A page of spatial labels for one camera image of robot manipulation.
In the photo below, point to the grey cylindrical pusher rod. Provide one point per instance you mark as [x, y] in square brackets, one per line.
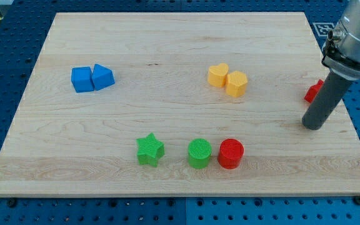
[325, 101]

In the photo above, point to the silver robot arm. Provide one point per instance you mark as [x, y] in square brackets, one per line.
[342, 58]

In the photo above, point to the red star block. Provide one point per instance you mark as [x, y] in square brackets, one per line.
[313, 91]

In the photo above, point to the fiducial marker tag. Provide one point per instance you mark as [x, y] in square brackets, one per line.
[322, 28]

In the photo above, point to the yellow hexagon block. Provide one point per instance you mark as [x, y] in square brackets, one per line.
[236, 84]

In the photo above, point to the yellow heart block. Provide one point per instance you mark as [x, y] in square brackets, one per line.
[217, 75]

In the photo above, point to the red cylinder block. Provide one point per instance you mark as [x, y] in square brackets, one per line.
[231, 151]

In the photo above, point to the green cylinder block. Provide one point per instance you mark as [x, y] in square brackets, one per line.
[199, 153]

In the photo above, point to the wooden board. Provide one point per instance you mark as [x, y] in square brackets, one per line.
[67, 144]

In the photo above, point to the green star block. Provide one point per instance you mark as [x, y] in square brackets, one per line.
[150, 150]

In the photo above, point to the blue triangular block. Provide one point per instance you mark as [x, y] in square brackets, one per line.
[102, 77]

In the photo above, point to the blue cube block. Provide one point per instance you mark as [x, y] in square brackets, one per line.
[81, 79]

